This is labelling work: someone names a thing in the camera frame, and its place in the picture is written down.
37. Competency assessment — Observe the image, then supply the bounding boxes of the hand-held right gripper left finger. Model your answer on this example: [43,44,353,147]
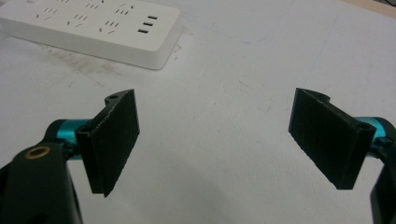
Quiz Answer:
[43,88,141,198]

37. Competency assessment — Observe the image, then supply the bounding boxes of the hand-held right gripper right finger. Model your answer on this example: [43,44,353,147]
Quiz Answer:
[288,87,396,190]

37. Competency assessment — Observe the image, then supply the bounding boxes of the white power strip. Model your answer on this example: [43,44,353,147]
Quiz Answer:
[0,0,183,71]

